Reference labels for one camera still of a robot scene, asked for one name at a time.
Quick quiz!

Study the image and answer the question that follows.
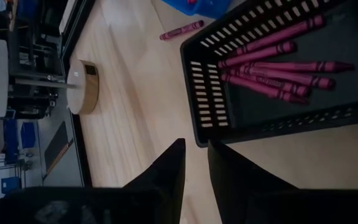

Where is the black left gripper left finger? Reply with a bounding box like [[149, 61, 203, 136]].
[[122, 138, 186, 224]]

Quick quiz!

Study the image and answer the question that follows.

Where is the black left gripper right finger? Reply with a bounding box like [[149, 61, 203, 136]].
[[208, 140, 297, 224]]

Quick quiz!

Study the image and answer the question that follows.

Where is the magenta crayon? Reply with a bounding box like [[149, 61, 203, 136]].
[[228, 70, 311, 98], [217, 40, 297, 70], [159, 19, 205, 41], [244, 60, 356, 74], [228, 14, 325, 58], [219, 73, 310, 106], [228, 65, 336, 91]]

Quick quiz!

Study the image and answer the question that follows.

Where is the white shade table lamp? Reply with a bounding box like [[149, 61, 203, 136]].
[[0, 35, 100, 119]]

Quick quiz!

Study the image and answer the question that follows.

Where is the blue storage bin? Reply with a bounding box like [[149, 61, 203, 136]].
[[20, 121, 37, 149], [3, 119, 19, 164], [1, 177, 22, 195]]

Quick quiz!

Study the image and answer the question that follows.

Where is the blue plastic basket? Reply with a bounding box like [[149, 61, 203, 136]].
[[160, 0, 233, 19]]

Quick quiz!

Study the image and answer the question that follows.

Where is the black plastic basket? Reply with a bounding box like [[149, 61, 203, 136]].
[[180, 0, 358, 148]]

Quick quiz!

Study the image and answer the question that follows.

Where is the black shelving unit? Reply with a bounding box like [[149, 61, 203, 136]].
[[6, 0, 71, 119]]

